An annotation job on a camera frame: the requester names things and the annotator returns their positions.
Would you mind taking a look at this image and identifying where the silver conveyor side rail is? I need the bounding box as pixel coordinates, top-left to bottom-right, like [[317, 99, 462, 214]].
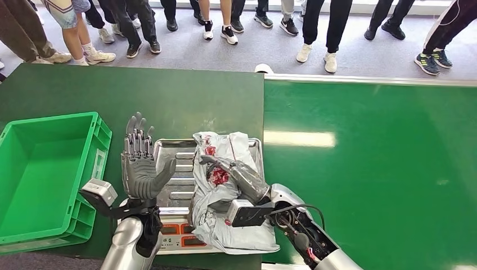
[[263, 73, 477, 87]]

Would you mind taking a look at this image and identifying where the person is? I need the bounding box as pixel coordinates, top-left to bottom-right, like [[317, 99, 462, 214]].
[[84, 0, 116, 45], [97, 0, 162, 59], [198, 0, 239, 46], [0, 0, 73, 65], [160, 0, 205, 33], [296, 0, 354, 74], [40, 0, 117, 67], [279, 0, 311, 37], [414, 0, 477, 77], [230, 0, 275, 34], [363, 0, 416, 41]]

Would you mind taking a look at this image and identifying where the grey red-printed mailer package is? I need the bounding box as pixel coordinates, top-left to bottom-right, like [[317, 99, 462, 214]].
[[187, 131, 281, 256]]

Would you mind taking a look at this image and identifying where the white conveyor edge strip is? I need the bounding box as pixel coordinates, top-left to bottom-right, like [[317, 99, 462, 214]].
[[261, 262, 312, 270]]

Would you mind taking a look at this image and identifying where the white electronic scale steel tray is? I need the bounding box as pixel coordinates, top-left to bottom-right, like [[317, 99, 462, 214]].
[[152, 138, 266, 257]]

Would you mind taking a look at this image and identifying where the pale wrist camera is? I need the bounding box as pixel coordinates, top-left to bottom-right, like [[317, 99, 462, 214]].
[[224, 199, 276, 228], [79, 178, 124, 221]]

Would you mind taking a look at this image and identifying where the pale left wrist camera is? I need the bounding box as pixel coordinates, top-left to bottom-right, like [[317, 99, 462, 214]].
[[79, 178, 124, 221]]

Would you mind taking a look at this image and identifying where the green plastic crate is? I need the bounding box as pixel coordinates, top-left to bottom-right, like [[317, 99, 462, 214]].
[[0, 111, 113, 256]]

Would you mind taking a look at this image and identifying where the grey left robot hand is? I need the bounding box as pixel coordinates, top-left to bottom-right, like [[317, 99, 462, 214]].
[[120, 111, 177, 202]]

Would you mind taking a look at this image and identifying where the green conveyor belt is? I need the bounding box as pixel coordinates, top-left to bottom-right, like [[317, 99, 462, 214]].
[[262, 79, 477, 270]]

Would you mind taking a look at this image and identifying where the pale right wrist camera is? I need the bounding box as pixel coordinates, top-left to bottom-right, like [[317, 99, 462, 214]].
[[224, 199, 276, 228]]

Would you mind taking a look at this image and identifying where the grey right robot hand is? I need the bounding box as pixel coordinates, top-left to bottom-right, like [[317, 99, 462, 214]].
[[199, 154, 272, 206]]

